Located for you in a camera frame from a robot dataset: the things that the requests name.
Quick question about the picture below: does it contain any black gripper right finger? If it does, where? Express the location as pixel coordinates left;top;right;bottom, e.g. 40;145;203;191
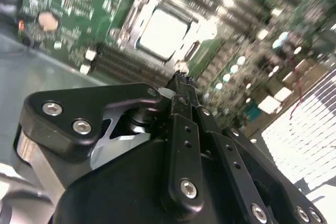
185;77;328;224

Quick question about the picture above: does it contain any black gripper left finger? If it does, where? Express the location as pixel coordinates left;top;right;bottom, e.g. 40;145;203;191
18;73;206;218

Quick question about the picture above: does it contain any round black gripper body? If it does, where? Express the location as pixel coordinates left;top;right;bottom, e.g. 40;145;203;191
54;139;249;224

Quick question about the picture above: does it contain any silver CPU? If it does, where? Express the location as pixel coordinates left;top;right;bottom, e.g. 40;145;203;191
136;7;200;61

